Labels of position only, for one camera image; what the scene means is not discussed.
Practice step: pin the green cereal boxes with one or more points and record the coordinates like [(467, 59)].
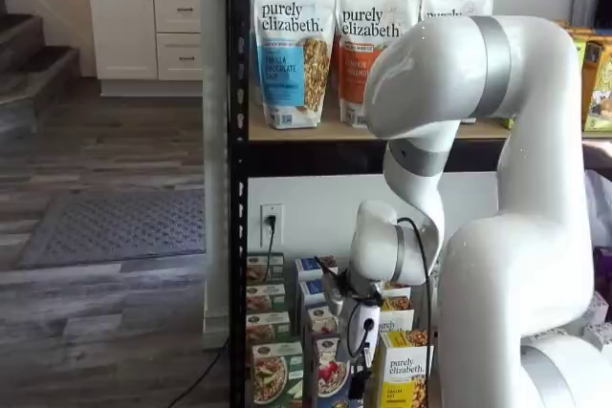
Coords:
[(600, 92)]

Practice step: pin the black metal shelf rack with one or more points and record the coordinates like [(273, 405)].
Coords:
[(236, 155)]

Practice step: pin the green apple cinnamon oatmeal box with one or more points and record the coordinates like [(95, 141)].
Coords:
[(265, 298), (275, 374), (263, 268), (268, 327)]

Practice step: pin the yellow purely elizabeth box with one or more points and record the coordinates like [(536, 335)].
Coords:
[(394, 322), (397, 300), (406, 374)]

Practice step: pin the grey floor mat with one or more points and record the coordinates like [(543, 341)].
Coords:
[(119, 229)]

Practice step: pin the white patterned pantry box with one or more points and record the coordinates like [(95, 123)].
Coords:
[(597, 305), (597, 336)]

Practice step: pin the carpeted stairs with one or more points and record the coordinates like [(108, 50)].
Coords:
[(28, 59)]

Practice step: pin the purple box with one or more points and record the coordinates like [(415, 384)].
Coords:
[(603, 269)]

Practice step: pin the blue white Nature's Path box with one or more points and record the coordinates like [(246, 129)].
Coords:
[(320, 319), (330, 374)]

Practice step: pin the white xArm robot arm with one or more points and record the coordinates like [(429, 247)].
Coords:
[(526, 260)]

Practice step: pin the orange label granola bag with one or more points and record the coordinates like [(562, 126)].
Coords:
[(358, 54)]

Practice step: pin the white drawer cabinet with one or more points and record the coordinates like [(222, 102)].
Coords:
[(124, 26)]

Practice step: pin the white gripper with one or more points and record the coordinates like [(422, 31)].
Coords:
[(374, 334)]

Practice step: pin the blue purely elizabeth box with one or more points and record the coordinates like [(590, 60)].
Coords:
[(308, 267), (313, 289)]

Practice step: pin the white wall outlet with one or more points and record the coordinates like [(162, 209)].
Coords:
[(278, 231)]

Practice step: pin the white plastic bag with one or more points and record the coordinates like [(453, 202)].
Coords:
[(597, 212)]

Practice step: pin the blue label granola bag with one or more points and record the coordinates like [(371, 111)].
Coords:
[(287, 45)]

